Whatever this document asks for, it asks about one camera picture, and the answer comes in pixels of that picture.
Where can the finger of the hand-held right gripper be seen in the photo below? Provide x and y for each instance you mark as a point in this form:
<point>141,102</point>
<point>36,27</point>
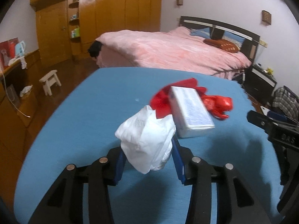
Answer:
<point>278,116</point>
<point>261,122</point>

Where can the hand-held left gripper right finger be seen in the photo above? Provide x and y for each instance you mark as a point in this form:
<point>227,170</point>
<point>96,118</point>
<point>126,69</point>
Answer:
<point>178,163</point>

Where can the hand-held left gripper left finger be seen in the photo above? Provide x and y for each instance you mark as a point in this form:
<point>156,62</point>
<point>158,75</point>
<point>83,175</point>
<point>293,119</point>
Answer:
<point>119,168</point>

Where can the white printed plastic bag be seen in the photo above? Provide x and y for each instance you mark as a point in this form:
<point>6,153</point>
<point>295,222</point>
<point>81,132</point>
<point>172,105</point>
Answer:
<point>144,140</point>

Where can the white bathroom scale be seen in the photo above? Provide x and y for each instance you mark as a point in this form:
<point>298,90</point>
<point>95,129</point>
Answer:
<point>264,109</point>

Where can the plaid garment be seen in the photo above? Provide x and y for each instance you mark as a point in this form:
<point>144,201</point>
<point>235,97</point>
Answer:
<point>285,102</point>

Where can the black nightstand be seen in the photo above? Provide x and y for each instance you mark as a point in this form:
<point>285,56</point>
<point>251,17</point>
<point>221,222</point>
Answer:
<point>257,86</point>

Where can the yellow toy figure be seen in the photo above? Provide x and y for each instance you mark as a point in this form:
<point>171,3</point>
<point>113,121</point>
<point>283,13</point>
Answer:
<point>269,71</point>

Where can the crinkled red plastic bag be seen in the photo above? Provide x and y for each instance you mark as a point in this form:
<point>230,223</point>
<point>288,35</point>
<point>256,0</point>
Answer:
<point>219,103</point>

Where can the white tissue pack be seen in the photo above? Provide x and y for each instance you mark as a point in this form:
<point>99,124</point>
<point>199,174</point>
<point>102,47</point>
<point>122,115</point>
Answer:
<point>191,112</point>

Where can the blue tablecloth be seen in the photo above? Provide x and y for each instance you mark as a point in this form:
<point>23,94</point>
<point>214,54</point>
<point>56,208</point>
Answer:
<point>93,121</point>

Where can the smooth red plastic bag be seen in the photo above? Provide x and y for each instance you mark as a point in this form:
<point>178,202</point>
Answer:
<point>158,102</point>

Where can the brown dotted pillow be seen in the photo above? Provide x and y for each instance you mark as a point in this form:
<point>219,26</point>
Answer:
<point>224,45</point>

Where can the blue pillow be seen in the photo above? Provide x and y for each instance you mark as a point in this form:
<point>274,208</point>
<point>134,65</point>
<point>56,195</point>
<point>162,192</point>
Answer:
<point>234,40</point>
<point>201,32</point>

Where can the white wooden stool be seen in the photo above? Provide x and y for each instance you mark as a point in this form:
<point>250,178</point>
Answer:
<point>50,78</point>

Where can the long wooden sideboard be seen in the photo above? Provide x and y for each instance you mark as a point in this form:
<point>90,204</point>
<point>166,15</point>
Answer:
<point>14,121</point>

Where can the bed with pink cover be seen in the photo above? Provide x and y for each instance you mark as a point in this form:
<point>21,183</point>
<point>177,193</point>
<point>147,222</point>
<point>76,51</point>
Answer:
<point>163,49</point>

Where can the white crumpled cloth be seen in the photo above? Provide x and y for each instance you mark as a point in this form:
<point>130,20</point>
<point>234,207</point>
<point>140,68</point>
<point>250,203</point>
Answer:
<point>25,91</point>

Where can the black cloth bundle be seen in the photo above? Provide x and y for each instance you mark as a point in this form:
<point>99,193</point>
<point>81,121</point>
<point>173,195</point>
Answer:
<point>95,49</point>

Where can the white hanging cloth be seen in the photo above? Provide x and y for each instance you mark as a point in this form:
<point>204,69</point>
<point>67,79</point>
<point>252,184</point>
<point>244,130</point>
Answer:
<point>23,63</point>

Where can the wooden door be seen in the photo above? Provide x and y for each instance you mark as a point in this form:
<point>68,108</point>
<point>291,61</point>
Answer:
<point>53,35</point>

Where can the light blue kettle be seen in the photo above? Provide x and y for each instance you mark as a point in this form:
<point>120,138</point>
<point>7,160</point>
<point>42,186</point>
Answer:
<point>20,49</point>

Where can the wooden wardrobe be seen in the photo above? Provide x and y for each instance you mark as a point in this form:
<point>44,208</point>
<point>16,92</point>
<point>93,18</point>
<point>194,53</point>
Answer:
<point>116,9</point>

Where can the red picture board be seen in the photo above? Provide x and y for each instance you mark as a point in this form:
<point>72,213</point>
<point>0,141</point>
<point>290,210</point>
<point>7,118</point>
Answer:
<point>8,51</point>

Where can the wall socket strip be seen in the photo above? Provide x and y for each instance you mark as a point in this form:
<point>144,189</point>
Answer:
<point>263,43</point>

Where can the dark wooden bed frame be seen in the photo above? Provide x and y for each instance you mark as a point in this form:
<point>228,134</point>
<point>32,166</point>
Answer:
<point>250,42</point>

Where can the brown wall lamp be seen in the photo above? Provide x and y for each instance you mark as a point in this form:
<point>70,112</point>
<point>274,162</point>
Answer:
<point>266,17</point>
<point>179,1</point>

